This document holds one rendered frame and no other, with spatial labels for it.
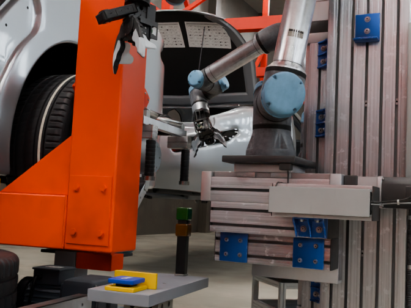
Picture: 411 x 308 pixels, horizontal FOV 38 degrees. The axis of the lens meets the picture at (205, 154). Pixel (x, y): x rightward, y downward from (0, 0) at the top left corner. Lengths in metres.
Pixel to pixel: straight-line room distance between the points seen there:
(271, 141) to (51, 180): 0.67
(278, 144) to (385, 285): 0.51
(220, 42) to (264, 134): 3.96
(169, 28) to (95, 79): 3.95
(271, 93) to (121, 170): 0.50
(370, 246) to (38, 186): 1.02
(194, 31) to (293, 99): 4.09
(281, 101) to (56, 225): 0.75
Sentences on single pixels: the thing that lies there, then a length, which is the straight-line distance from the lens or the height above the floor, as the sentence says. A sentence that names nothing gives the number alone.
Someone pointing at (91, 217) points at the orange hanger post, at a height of 0.62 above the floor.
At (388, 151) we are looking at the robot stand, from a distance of 1.83.
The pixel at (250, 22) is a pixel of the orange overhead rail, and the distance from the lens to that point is 8.76.
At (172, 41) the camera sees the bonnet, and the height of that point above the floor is 2.23.
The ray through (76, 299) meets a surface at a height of 0.39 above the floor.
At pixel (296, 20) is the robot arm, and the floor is 1.19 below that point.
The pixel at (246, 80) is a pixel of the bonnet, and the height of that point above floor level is 1.88.
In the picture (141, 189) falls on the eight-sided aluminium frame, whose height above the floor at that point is 0.73.
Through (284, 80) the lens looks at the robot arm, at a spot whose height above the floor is 1.01.
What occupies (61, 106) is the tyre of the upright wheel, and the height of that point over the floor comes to 1.00.
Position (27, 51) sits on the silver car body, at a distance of 2.27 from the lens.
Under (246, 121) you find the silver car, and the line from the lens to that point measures 5.12.
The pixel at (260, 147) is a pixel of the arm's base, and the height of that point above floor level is 0.84.
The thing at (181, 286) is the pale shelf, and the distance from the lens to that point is 1.65.
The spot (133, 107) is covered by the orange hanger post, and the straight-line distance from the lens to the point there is 1.82.
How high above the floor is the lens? 0.67
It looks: 5 degrees up
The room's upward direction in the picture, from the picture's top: 3 degrees clockwise
